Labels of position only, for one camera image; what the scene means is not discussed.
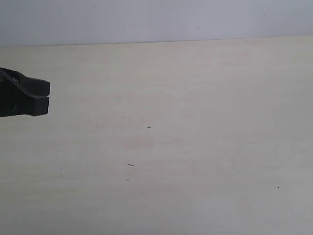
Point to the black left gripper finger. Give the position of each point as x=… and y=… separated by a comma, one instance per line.
x=16, y=100

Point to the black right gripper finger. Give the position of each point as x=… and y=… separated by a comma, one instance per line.
x=35, y=86

